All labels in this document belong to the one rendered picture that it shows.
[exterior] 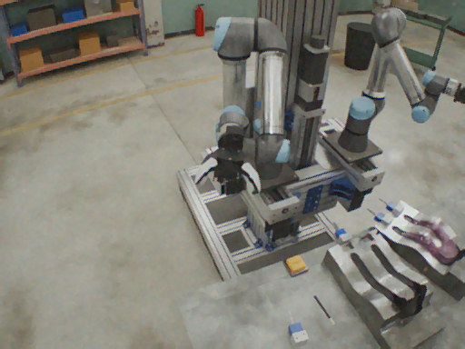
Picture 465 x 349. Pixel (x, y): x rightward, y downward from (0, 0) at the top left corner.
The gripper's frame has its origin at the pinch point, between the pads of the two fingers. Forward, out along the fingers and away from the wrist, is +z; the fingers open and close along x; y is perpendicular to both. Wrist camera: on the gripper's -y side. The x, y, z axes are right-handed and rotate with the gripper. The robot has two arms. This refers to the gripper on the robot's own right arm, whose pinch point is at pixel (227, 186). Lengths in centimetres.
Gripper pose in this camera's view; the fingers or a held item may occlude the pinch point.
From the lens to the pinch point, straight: 79.6
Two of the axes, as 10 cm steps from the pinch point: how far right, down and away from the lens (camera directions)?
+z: -0.5, 6.6, -7.5
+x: -9.9, -1.3, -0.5
